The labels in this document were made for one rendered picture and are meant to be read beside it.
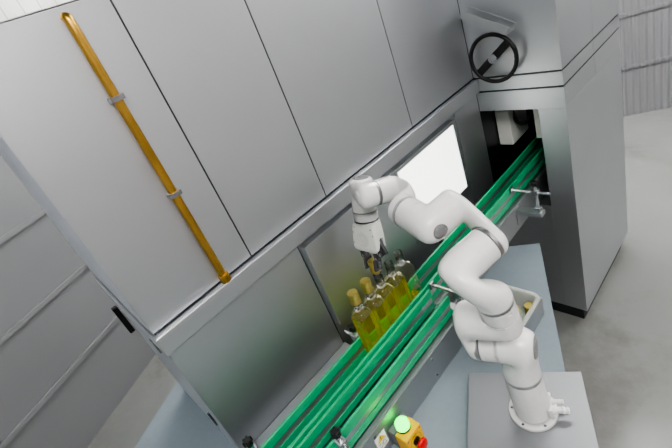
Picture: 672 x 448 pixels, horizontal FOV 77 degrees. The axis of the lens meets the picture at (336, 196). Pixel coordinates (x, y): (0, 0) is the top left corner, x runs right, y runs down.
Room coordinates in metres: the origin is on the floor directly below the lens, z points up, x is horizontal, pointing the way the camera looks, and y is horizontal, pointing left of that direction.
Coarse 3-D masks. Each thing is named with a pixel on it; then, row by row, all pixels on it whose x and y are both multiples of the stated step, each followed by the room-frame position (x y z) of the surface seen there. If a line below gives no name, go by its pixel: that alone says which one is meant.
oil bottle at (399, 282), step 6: (390, 276) 1.12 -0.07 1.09; (396, 276) 1.11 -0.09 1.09; (402, 276) 1.12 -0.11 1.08; (390, 282) 1.11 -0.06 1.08; (396, 282) 1.10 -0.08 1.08; (402, 282) 1.11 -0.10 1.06; (396, 288) 1.10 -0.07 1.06; (402, 288) 1.11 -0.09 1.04; (408, 288) 1.12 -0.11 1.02; (402, 294) 1.10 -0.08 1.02; (408, 294) 1.12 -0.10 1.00; (402, 300) 1.10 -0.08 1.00; (408, 300) 1.11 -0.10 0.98; (402, 306) 1.10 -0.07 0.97
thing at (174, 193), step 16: (64, 16) 0.98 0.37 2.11; (80, 32) 0.98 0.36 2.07; (80, 48) 0.98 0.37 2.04; (96, 64) 0.98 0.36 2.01; (112, 96) 0.98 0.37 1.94; (128, 112) 0.98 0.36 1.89; (144, 144) 0.98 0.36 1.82; (160, 176) 0.98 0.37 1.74; (176, 192) 0.98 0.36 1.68; (192, 224) 0.98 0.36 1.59; (208, 256) 0.98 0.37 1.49; (224, 272) 0.98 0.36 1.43
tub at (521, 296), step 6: (510, 288) 1.12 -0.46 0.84; (516, 288) 1.11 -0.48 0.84; (516, 294) 1.11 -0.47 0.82; (522, 294) 1.09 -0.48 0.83; (528, 294) 1.07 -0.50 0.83; (534, 294) 1.05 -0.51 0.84; (516, 300) 1.11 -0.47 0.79; (522, 300) 1.09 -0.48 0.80; (528, 300) 1.07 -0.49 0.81; (534, 300) 1.05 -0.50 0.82; (522, 306) 1.09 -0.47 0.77; (534, 306) 1.01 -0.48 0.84; (522, 312) 1.07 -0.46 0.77; (528, 312) 0.99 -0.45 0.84; (522, 318) 1.04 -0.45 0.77; (528, 318) 0.98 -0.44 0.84
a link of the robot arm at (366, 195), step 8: (360, 176) 1.15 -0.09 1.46; (368, 176) 1.14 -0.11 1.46; (352, 184) 1.12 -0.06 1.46; (360, 184) 1.07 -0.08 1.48; (368, 184) 1.05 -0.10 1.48; (376, 184) 1.05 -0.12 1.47; (352, 192) 1.11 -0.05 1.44; (360, 192) 1.04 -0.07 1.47; (368, 192) 1.03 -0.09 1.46; (376, 192) 1.03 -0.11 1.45; (352, 200) 1.12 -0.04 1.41; (360, 200) 1.03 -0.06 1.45; (368, 200) 1.02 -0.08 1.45; (376, 200) 1.03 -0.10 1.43; (352, 208) 1.13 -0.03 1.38; (360, 208) 1.10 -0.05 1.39; (368, 208) 1.03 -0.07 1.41; (376, 208) 1.11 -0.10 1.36
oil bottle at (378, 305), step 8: (376, 296) 1.06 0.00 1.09; (368, 304) 1.05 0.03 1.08; (376, 304) 1.04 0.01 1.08; (384, 304) 1.05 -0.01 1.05; (376, 312) 1.03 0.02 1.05; (384, 312) 1.05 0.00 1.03; (376, 320) 1.04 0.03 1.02; (384, 320) 1.04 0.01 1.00; (392, 320) 1.06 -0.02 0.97; (384, 328) 1.03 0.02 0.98
